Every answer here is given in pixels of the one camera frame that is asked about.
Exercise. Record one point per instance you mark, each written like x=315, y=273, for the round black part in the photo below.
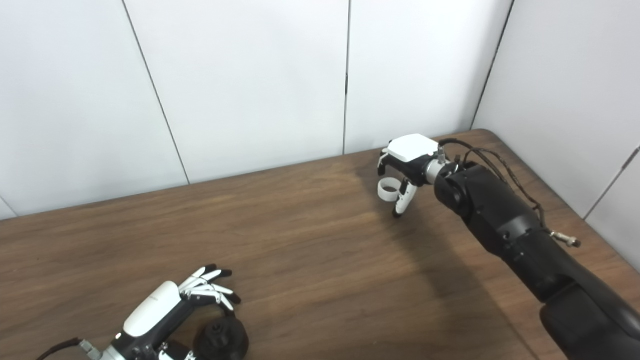
x=225, y=342

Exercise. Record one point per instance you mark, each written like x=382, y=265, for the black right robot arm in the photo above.
x=510, y=220

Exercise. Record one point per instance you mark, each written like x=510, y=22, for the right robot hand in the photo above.
x=412, y=147

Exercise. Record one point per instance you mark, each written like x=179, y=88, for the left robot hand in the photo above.
x=150, y=310

